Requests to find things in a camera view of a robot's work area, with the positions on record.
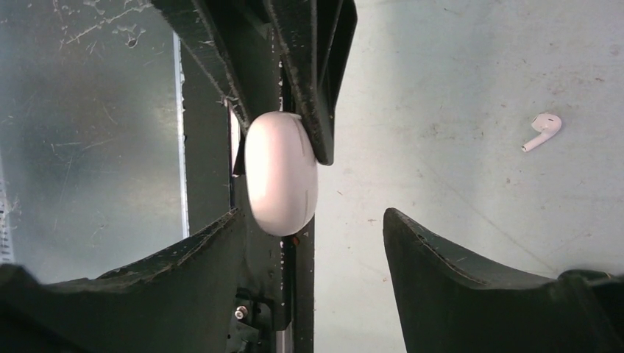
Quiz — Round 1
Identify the white earbud charging case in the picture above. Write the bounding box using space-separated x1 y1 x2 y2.
244 111 319 237

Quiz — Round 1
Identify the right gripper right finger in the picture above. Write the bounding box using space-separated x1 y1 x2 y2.
383 208 623 352

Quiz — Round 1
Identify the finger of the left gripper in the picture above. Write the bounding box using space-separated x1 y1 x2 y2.
152 0 280 131
265 0 358 165

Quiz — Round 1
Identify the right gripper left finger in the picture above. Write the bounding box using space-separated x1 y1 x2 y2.
1 229 227 352

